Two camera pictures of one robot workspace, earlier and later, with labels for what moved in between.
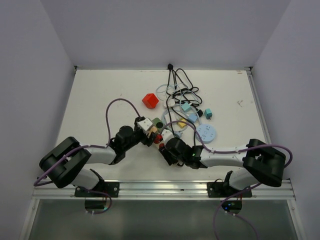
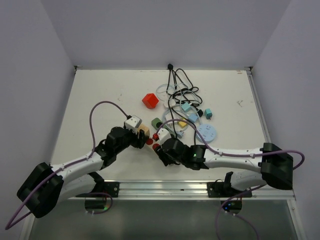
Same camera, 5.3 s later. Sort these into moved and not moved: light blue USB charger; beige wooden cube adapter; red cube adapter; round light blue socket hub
Moved: beige wooden cube adapter
Not moved: light blue USB charger; round light blue socket hub; red cube adapter
